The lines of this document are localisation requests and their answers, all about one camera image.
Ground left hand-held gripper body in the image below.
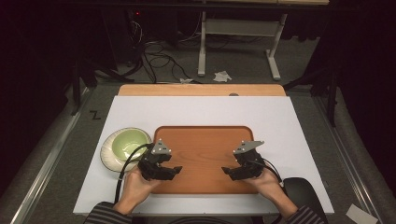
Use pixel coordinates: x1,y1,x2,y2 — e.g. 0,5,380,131
137,138,173,182

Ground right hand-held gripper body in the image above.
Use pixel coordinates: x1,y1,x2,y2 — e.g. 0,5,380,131
233,140,266,182

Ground person's right hand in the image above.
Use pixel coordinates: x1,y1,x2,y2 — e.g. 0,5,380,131
245,169,285,201

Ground person's left hand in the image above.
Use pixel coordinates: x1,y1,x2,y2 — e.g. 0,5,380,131
119,167,163,209

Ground brown wooden tray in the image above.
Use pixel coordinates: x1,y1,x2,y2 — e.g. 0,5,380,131
151,125,260,195

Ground green bowl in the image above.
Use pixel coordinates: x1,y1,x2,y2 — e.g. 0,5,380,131
111,128,153,161

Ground white ribbed plate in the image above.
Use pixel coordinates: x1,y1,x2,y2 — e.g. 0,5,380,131
99,127,153,174

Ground white table cover board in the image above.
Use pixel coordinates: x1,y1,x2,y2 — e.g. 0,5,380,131
72,95,335,217

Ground large crumpled white paper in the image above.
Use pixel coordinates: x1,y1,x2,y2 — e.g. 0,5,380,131
213,70,233,83

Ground black stand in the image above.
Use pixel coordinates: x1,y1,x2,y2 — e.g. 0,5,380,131
282,66,341,128
70,58,135,117

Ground flat white paper sheet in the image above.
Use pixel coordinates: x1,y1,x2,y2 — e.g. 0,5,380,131
345,203,379,224

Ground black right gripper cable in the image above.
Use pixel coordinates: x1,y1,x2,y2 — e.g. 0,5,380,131
248,158,284,184

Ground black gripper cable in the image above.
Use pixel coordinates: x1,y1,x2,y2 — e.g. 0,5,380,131
248,158,284,184
113,143,155,205

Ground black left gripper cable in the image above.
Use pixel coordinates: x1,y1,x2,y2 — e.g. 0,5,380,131
113,143,155,205

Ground metal floor rail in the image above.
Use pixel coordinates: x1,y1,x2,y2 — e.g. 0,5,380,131
8,87,95,224
312,95,386,224

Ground black floor cables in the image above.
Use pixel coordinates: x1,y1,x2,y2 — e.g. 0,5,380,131
125,18,204,85

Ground white metal desk frame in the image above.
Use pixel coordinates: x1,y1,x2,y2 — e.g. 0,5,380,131
197,11,289,82

